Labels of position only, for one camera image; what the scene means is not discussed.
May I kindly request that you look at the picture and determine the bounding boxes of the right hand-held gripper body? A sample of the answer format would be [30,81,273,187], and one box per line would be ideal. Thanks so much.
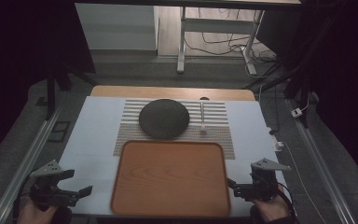
[243,157,293,203]

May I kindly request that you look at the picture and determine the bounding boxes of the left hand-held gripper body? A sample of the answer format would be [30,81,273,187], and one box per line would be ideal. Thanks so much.
[29,159,79,213]

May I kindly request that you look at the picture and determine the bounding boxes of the person's left hand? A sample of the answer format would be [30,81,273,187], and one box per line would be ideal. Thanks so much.
[16,198,61,224]

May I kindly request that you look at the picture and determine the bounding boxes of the person's right hand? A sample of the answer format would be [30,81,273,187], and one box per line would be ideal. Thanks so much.
[251,186,291,224]

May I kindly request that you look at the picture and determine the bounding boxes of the white connector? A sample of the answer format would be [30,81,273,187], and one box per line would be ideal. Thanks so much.
[272,135,284,153]

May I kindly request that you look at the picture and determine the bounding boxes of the black floor socket plate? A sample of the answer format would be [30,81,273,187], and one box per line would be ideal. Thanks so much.
[47,120,72,144]

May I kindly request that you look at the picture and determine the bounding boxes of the striped woven placemat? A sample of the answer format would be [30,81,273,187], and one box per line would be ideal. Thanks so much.
[113,98,237,161]

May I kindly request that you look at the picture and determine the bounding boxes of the white table cover sheet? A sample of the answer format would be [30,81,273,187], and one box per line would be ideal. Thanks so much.
[57,95,289,217]

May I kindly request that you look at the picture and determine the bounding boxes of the brown wooden tray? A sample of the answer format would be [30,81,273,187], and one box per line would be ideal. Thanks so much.
[109,139,232,218]

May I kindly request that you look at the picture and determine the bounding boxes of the white plug adapter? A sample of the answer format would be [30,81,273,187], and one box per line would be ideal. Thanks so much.
[290,107,304,119]

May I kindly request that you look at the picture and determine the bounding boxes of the black stand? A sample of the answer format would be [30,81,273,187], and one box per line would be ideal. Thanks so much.
[242,18,324,129]
[42,59,101,121]

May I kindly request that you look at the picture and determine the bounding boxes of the dark round plate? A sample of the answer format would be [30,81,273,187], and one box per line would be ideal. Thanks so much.
[138,98,191,140]

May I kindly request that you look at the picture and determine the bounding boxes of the wooden table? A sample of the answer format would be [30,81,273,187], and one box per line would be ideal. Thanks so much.
[89,85,256,103]

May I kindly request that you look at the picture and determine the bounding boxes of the white cabinet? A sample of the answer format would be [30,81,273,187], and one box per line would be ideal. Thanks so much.
[75,3,160,52]

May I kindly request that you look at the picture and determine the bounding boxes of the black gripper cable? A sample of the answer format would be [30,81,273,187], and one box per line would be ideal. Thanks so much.
[275,181,298,224]

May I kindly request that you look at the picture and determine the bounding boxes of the aluminium rail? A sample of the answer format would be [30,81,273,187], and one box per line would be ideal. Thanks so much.
[286,98,357,224]
[0,105,63,224]

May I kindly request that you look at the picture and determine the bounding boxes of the white cable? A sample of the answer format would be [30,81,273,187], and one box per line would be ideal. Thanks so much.
[282,141,321,224]

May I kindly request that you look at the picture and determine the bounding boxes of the black floor cables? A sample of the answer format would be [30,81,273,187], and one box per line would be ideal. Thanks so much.
[184,7,278,78]

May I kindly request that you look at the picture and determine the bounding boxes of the white desk frame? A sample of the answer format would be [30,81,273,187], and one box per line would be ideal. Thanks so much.
[176,6,266,77]

